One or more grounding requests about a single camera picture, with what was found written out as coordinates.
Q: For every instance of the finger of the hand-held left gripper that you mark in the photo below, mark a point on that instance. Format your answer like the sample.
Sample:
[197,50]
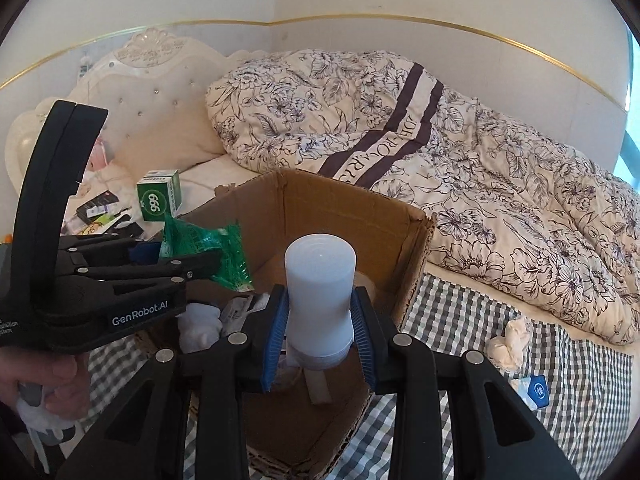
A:
[145,252]
[200,262]

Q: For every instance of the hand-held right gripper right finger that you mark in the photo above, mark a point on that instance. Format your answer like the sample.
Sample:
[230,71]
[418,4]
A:
[361,340]

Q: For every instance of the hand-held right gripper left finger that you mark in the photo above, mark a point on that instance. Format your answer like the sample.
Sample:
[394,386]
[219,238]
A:
[276,345]

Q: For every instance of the green plastic packet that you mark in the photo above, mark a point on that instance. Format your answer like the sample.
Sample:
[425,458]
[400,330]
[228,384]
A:
[210,240]

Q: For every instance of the white cylindrical bottle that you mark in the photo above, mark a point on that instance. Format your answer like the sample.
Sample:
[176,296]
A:
[320,300]

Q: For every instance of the cardboard box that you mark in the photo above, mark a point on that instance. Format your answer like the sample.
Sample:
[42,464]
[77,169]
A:
[325,210]

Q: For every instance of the person's left hand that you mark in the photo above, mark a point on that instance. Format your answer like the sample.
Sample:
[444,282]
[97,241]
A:
[55,372]

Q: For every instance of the white paper packet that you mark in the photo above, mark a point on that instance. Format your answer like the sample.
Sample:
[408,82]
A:
[240,315]

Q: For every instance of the yellow green snack packet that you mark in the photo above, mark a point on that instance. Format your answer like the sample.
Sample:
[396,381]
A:
[102,224]

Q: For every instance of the green white carton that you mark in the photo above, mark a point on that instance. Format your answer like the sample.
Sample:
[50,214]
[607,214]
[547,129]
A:
[157,195]

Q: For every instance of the white crumpled cloth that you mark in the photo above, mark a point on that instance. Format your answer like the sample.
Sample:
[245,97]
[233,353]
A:
[200,327]

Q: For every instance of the small dark box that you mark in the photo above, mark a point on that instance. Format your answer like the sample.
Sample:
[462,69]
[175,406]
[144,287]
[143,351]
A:
[97,207]

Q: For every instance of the cream bed sheet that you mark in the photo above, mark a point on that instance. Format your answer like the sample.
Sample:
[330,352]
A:
[210,175]

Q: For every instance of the grey white checked blanket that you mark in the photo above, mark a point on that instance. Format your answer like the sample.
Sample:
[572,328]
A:
[450,340]

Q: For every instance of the small pink item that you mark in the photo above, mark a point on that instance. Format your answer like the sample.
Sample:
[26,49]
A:
[97,155]

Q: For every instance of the cream pillow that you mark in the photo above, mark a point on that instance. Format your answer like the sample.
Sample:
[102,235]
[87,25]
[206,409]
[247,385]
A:
[170,140]

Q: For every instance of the crumpled white tissue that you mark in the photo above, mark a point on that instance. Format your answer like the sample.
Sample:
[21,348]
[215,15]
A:
[510,345]

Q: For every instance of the white tufted headboard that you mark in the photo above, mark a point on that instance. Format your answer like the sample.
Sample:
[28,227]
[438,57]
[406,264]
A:
[165,75]

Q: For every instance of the white blue tissue pack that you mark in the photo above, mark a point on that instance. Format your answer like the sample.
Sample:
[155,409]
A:
[535,391]

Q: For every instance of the floral duvet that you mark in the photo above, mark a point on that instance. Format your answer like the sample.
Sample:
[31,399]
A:
[450,170]

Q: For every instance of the blue curtain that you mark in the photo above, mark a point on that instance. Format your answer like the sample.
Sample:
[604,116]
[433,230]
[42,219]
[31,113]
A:
[631,160]

